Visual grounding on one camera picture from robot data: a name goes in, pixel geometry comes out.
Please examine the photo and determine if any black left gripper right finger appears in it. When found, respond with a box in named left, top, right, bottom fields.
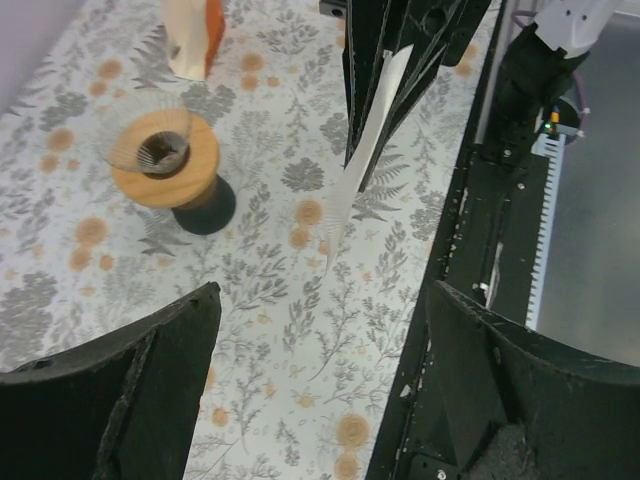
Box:
left=426, top=281, right=639, bottom=479

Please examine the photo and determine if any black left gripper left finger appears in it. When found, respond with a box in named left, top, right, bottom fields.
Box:
left=1, top=282, right=221, bottom=479

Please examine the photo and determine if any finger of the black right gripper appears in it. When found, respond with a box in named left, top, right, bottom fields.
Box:
left=343, top=0, right=393, bottom=165
left=358, top=1, right=490, bottom=193

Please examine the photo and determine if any white paper coffee filter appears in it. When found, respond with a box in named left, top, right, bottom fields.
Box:
left=323, top=45, right=413, bottom=274

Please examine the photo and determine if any round wooden dripper base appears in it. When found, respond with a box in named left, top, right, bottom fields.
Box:
left=106, top=108, right=220, bottom=209

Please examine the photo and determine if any clear glass dripper cone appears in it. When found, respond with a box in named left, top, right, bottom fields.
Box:
left=100, top=90, right=192, bottom=178

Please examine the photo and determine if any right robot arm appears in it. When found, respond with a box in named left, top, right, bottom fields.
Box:
left=343, top=1, right=619, bottom=192

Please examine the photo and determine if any orange packet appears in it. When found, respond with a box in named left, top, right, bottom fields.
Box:
left=160, top=0, right=225, bottom=81

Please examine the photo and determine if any floral patterned table mat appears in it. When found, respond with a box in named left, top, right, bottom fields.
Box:
left=1, top=1, right=499, bottom=479

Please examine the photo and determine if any white slotted cable duct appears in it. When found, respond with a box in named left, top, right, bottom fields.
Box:
left=525, top=133, right=567, bottom=330

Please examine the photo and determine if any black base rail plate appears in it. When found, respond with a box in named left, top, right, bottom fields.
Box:
left=367, top=2, right=564, bottom=479

